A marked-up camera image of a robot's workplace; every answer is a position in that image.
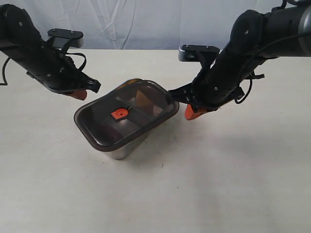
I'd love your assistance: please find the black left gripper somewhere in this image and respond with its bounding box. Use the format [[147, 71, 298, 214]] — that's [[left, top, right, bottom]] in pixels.
[[26, 49, 101, 100]]

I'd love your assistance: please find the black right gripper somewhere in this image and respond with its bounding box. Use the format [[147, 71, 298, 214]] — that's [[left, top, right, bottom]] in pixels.
[[168, 65, 244, 120]]

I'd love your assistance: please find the dark transparent box lid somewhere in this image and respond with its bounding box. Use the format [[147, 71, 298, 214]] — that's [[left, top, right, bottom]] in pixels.
[[74, 79, 179, 152]]

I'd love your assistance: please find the yellow toy cheese wedge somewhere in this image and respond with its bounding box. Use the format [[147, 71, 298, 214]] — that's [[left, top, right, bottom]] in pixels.
[[135, 90, 154, 111]]

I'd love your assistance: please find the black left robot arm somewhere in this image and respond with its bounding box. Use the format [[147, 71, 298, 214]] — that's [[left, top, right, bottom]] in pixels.
[[0, 4, 101, 100]]

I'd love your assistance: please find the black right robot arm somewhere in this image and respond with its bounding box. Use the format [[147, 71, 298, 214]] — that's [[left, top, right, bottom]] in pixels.
[[167, 0, 311, 120]]

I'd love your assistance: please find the stainless steel lunch box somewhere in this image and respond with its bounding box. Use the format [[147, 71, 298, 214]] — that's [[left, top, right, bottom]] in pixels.
[[102, 116, 175, 160]]

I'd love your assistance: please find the blue-grey backdrop curtain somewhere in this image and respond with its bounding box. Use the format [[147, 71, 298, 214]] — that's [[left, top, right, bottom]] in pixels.
[[11, 0, 281, 50]]

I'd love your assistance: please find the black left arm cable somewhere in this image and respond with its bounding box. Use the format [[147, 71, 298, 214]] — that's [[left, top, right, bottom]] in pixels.
[[0, 52, 87, 85]]

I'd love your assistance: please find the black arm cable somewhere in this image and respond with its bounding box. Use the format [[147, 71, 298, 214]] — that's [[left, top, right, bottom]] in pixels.
[[0, 52, 87, 85], [234, 33, 311, 105]]

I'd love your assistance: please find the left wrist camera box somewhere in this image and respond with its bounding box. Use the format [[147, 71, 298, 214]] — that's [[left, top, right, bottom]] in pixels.
[[47, 28, 84, 49]]

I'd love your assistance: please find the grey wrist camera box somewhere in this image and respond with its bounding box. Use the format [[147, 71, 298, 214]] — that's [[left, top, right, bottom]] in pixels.
[[178, 44, 220, 62]]

